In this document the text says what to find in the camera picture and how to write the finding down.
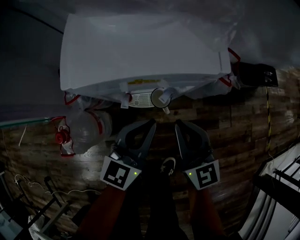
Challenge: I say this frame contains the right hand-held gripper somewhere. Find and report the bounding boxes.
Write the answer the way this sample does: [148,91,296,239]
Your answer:
[174,119,221,191]

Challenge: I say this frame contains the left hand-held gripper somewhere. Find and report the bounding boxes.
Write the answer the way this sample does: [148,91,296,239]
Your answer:
[100,118,157,191]

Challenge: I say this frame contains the white red-tipped water dispenser tap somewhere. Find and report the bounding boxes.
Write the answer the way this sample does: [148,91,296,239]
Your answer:
[120,90,133,110]

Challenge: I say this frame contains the cream cup with handle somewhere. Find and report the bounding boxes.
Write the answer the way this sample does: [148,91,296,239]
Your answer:
[150,87,173,115]

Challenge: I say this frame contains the person's right forearm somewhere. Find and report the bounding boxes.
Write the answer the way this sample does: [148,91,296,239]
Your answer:
[188,187,227,240]

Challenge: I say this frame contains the person's left forearm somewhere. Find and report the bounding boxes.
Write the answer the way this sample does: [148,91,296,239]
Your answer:
[74,184,128,240]

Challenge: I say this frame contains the clear water jug red cap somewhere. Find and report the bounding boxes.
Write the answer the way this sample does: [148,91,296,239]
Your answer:
[54,109,113,157]

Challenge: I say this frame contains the person's dark shoe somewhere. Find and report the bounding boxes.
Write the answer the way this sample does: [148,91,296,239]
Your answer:
[160,157,177,177]

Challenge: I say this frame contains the white drip tray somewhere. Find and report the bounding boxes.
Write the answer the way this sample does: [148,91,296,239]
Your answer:
[128,88,155,109]

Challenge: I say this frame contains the person's dark trouser legs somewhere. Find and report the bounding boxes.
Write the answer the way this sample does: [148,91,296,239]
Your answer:
[140,172,191,240]

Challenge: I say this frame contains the black box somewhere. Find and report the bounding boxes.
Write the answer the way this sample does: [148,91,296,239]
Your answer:
[233,61,279,88]

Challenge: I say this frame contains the thin wooden stick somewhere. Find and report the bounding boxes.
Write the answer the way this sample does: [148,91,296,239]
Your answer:
[18,124,29,147]

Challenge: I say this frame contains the glass table edge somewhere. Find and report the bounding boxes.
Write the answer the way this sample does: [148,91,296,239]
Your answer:
[0,116,67,130]

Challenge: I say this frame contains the yellow black striped cable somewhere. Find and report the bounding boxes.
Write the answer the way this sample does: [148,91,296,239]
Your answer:
[265,86,273,152]

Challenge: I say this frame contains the thin white cable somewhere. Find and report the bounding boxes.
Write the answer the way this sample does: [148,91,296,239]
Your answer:
[14,173,102,196]

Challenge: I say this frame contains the black metal chair frame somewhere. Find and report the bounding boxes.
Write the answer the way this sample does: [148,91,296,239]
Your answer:
[0,175,71,240]

